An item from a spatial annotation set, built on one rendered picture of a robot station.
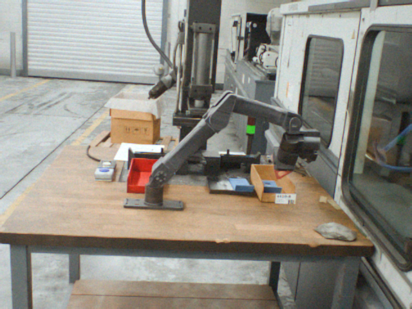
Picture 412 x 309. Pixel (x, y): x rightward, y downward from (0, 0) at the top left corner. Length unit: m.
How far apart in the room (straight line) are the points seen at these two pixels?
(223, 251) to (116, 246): 0.32
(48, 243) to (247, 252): 0.58
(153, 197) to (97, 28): 9.81
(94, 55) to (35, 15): 1.53
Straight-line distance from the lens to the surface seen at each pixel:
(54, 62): 11.60
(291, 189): 1.81
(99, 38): 11.32
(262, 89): 5.05
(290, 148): 1.66
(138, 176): 1.95
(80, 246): 1.48
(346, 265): 1.62
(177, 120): 1.95
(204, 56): 1.93
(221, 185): 1.85
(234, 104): 1.56
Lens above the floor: 1.52
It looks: 15 degrees down
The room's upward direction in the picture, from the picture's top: 4 degrees clockwise
